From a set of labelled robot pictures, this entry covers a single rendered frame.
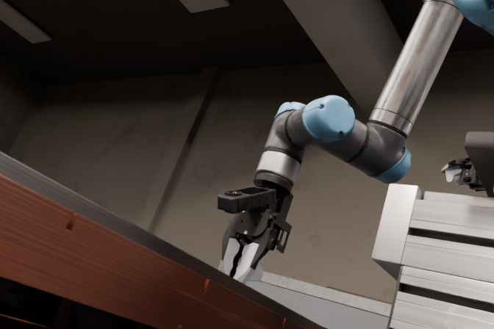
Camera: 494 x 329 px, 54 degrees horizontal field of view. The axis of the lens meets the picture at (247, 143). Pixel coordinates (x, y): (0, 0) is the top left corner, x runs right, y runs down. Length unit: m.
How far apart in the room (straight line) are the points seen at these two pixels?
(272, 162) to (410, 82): 0.28
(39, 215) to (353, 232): 4.53
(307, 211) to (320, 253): 0.50
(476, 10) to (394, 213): 0.22
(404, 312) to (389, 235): 0.08
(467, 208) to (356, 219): 4.34
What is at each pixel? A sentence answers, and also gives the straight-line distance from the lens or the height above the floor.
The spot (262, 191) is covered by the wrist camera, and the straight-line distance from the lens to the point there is 0.84.
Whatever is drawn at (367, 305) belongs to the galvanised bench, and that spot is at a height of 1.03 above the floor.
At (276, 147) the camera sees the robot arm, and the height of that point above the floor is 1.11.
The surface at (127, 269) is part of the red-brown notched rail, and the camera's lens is 0.44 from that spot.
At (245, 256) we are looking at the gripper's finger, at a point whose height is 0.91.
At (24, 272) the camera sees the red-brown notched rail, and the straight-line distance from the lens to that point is 0.39.
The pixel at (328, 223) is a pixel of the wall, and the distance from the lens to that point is 4.98.
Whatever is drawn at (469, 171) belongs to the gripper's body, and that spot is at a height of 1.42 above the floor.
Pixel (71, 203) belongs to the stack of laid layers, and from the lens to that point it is 0.45.
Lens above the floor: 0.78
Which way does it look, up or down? 21 degrees up
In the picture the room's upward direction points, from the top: 21 degrees clockwise
